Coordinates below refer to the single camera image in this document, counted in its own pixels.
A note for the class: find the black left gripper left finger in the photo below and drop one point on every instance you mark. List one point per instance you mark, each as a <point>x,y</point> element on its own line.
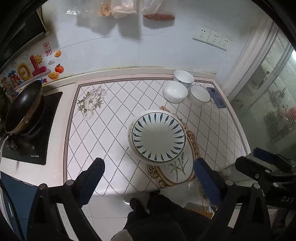
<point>82,188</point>

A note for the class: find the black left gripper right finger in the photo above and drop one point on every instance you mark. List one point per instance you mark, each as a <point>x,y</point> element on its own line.
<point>215,187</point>

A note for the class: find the white plate pink blossoms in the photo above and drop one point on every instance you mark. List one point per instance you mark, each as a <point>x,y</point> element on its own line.
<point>138,129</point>

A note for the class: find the white plate blue leaf rim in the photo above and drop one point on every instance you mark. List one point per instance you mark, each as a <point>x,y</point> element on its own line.
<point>158,138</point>

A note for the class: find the plain white bowl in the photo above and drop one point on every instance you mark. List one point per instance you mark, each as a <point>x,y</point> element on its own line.
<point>174,92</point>

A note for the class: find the black gloved hand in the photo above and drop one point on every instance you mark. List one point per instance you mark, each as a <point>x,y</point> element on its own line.
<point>162,219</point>

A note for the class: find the white plate green bamboo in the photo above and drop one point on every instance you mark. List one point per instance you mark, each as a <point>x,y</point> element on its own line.
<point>180,170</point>

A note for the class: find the black induction cooktop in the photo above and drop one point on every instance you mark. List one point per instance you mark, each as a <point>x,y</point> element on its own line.
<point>31,145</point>

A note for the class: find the glass sliding door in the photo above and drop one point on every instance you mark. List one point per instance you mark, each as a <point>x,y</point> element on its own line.
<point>264,99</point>

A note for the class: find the patterned table mat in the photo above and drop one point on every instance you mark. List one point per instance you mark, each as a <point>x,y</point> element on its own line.
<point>130,125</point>

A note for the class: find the blue smartphone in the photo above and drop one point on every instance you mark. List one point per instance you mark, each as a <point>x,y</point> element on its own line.
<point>217,98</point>

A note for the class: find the black frying pan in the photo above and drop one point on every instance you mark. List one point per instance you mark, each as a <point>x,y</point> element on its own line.
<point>22,109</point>

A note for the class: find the white bowl thin dark rim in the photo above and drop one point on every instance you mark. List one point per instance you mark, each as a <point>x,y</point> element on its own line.
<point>198,96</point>

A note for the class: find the white bowl blue pattern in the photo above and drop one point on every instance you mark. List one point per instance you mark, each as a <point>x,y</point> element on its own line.
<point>183,77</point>

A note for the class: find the hanging plastic food bags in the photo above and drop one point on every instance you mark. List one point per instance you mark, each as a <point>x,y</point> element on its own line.
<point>151,10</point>

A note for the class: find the colourful wall sticker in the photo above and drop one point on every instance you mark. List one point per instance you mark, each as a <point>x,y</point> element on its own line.
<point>44,66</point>

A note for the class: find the white triple wall socket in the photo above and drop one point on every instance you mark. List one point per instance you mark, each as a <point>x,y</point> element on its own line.
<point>211,37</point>

